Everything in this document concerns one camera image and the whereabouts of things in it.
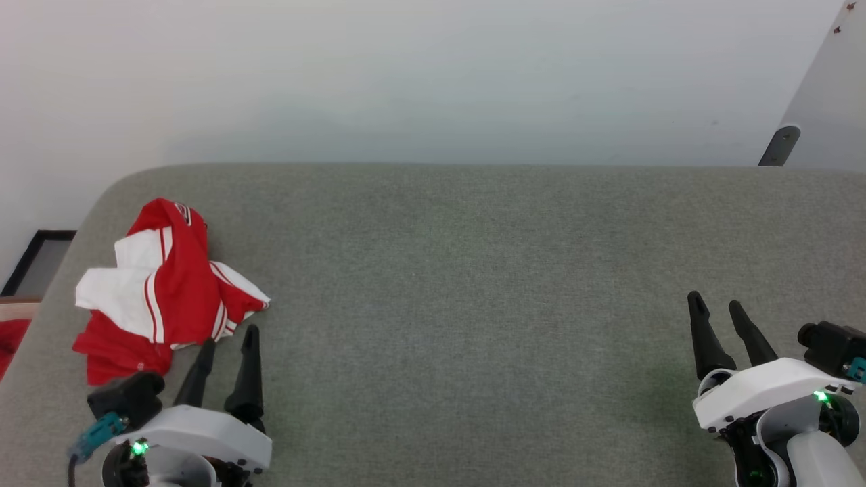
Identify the grey fabric sofa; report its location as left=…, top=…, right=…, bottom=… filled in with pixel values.
left=0, top=162, right=866, bottom=487

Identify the black framed panel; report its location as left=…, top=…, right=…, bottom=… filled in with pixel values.
left=0, top=230, right=77, bottom=298

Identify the plain red garment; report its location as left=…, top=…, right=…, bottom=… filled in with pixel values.
left=0, top=319, right=33, bottom=379

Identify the grey slanted panel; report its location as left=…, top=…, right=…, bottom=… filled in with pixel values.
left=783, top=0, right=866, bottom=170

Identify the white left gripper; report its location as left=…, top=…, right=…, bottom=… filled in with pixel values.
left=101, top=324, right=273, bottom=487

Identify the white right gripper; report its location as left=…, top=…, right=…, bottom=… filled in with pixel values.
left=687, top=291, right=860, bottom=487

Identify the beige laundry basket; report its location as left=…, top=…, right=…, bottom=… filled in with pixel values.
left=0, top=298, right=41, bottom=325

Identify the red white basketball jersey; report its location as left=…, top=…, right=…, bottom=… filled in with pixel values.
left=72, top=197, right=271, bottom=386

